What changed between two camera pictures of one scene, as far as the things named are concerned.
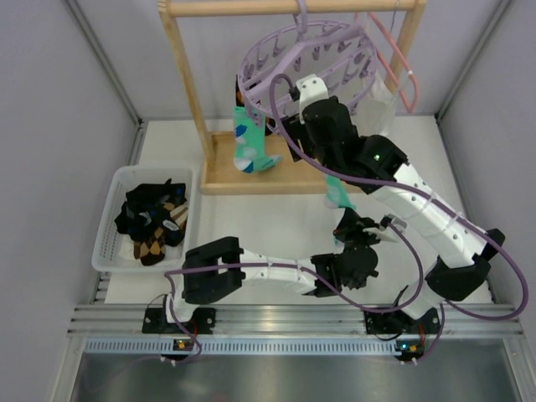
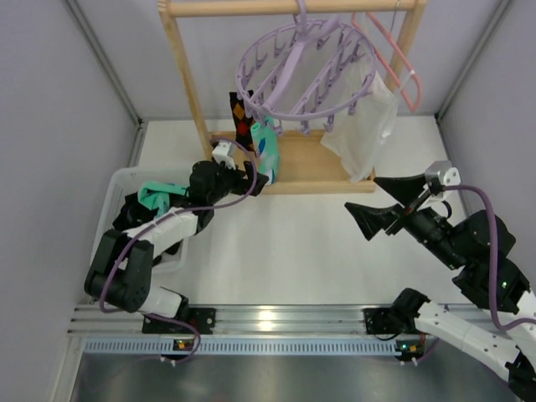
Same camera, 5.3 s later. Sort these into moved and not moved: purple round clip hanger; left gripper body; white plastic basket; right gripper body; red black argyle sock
Moved: left gripper body; right gripper body; red black argyle sock
Not moved: purple round clip hanger; white plastic basket
